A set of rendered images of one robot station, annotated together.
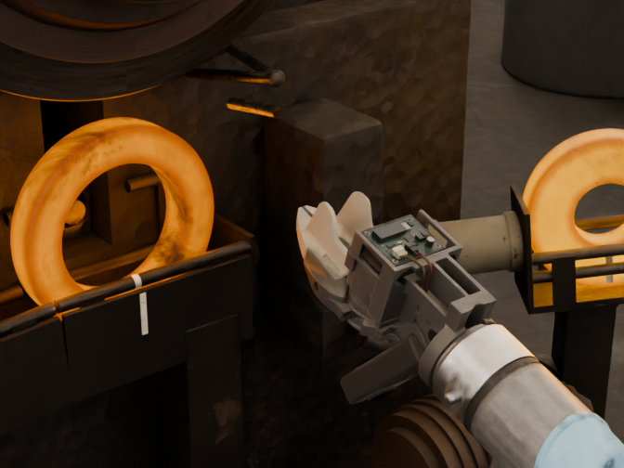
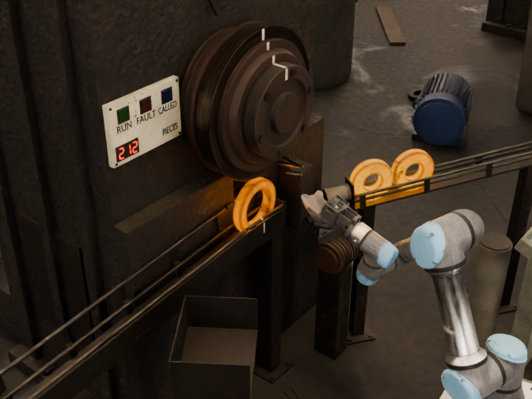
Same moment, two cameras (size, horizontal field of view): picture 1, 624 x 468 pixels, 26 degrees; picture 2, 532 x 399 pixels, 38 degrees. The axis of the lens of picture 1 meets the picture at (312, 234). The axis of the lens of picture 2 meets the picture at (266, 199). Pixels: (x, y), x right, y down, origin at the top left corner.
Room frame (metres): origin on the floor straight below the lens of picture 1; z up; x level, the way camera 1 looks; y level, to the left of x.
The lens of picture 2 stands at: (-0.98, 0.63, 2.07)
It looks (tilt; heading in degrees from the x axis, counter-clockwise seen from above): 32 degrees down; 346
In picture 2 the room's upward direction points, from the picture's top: straight up
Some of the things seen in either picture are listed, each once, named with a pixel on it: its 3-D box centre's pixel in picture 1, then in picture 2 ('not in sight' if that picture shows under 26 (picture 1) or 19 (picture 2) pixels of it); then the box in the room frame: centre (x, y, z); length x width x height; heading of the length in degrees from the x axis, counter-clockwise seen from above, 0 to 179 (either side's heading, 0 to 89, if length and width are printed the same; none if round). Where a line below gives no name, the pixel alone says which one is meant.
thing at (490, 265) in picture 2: not in sight; (484, 298); (1.00, -0.69, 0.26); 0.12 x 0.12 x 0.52
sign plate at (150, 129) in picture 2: not in sight; (144, 120); (0.94, 0.50, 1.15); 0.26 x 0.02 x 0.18; 128
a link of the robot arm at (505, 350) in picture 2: not in sight; (503, 360); (0.47, -0.44, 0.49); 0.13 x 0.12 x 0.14; 110
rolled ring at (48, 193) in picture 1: (116, 226); (254, 205); (1.06, 0.17, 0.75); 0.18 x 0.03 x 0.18; 129
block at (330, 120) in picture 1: (320, 227); (294, 194); (1.21, -0.01, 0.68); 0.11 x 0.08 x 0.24; 38
